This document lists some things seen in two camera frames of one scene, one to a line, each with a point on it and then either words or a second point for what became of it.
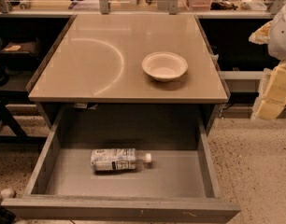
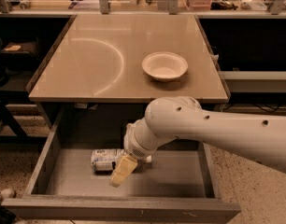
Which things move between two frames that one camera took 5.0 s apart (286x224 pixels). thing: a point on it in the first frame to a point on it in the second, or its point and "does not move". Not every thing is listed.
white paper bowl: x=164 y=65 does not move
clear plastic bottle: x=104 y=160 does not move
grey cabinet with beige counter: x=129 y=59 does not move
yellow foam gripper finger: x=275 y=91 to x=126 y=164
